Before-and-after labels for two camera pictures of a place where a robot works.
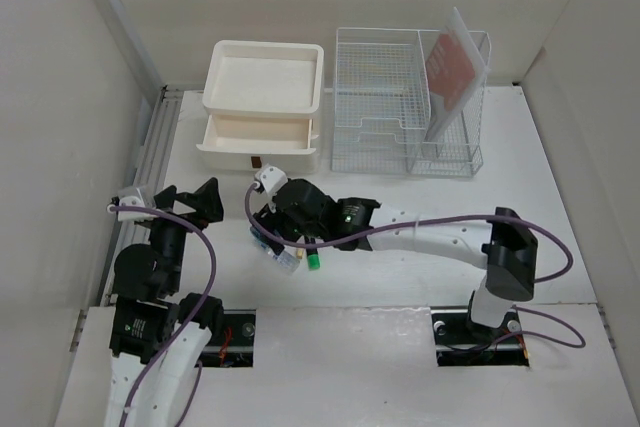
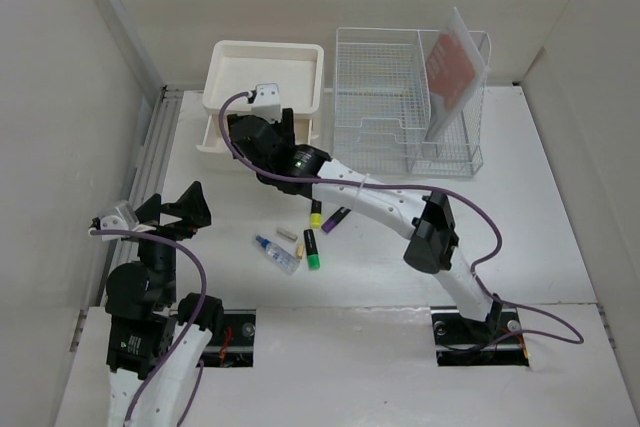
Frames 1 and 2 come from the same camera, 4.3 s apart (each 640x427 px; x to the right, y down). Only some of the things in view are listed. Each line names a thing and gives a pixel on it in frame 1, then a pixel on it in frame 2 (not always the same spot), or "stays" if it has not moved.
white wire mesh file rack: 380,106 stays
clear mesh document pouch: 456,71 stays
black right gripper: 270,216 to 284,129
